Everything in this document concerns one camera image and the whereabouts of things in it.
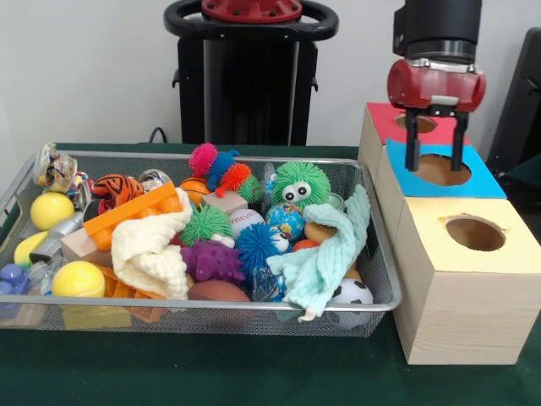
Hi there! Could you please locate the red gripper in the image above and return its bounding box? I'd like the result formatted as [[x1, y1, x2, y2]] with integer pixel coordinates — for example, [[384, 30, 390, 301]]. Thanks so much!
[[387, 58, 488, 173]]

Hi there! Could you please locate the green puffer ball with eyes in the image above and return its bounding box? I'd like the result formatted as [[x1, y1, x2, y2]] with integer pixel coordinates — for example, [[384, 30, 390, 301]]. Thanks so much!
[[272, 162, 331, 211]]

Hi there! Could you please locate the mint green cloth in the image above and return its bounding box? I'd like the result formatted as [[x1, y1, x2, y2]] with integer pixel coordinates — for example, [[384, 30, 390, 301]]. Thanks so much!
[[265, 184, 372, 325]]

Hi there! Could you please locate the multicolour spiky caterpillar toy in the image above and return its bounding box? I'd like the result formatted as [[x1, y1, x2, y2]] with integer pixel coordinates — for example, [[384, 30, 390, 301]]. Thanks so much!
[[188, 142, 262, 200]]

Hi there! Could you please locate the clear jar with colourful contents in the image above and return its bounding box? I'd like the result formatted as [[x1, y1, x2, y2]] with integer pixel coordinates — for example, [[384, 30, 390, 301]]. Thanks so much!
[[32, 142, 79, 194]]

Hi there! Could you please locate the wooden box with three holes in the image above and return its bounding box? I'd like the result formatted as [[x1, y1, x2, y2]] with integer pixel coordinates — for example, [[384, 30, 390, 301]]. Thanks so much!
[[357, 101, 541, 367]]

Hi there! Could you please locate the shallow mesh bin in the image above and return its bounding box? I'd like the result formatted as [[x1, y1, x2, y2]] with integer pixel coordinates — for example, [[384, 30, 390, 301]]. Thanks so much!
[[0, 142, 402, 339]]

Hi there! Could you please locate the black stand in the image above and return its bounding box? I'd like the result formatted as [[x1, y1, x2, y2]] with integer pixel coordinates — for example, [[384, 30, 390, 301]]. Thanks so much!
[[485, 27, 541, 178]]

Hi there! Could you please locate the small soccer ball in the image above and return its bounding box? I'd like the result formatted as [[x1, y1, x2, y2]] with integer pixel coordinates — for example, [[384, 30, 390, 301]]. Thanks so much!
[[329, 277, 375, 330]]

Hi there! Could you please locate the green spiky caterpillar toy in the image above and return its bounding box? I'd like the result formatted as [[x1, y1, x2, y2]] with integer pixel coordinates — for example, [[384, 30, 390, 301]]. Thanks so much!
[[181, 204, 234, 249]]

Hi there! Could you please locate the purple spiky toy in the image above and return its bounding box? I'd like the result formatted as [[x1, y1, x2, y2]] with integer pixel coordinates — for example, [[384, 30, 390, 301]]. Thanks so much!
[[179, 241, 246, 283]]

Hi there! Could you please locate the brown toy football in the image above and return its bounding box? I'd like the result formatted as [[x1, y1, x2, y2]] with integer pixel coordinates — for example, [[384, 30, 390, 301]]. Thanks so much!
[[188, 278, 253, 303]]

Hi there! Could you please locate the cream yellow cloth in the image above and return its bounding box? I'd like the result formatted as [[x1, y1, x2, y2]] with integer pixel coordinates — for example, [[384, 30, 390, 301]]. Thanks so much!
[[110, 188, 194, 301]]

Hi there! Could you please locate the orange toy brick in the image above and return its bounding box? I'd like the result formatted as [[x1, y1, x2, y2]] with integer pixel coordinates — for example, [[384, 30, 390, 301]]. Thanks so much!
[[82, 181, 185, 253]]

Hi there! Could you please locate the yellow tennis ball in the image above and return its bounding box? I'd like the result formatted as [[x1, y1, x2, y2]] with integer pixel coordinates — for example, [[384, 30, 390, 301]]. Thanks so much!
[[51, 261, 107, 298]]

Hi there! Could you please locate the smooth yellow ball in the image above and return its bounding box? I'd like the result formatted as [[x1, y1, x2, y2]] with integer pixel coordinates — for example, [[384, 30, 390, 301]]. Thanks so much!
[[29, 192, 75, 232]]

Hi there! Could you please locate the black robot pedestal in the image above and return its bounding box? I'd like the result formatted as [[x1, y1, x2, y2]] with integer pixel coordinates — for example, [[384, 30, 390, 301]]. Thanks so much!
[[163, 0, 339, 147]]

